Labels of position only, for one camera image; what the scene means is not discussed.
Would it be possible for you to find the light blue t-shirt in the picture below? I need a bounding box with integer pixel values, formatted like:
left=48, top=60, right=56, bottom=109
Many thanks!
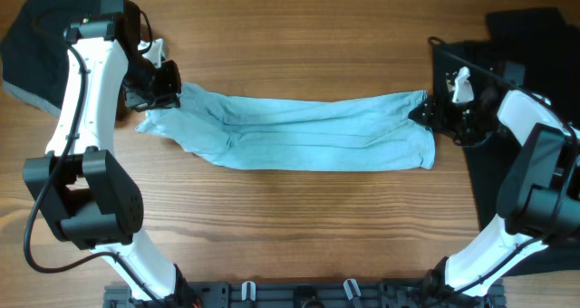
left=136, top=83, right=435, bottom=172

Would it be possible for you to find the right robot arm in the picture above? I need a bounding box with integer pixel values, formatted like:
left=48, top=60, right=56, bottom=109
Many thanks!
left=406, top=60, right=579, bottom=307

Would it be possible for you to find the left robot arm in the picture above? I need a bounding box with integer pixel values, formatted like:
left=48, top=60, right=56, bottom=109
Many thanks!
left=24, top=0, right=198, bottom=307

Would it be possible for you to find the black garment on right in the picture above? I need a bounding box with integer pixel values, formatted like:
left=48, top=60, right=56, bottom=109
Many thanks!
left=420, top=7, right=579, bottom=275

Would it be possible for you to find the folded grey garment under stack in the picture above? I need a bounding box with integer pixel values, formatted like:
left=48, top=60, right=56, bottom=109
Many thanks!
left=3, top=81, right=61, bottom=118

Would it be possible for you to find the right black cable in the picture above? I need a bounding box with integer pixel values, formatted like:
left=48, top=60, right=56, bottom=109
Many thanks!
left=427, top=35, right=580, bottom=295

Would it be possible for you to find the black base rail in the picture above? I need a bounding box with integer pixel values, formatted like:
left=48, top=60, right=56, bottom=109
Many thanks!
left=102, top=278, right=507, bottom=308

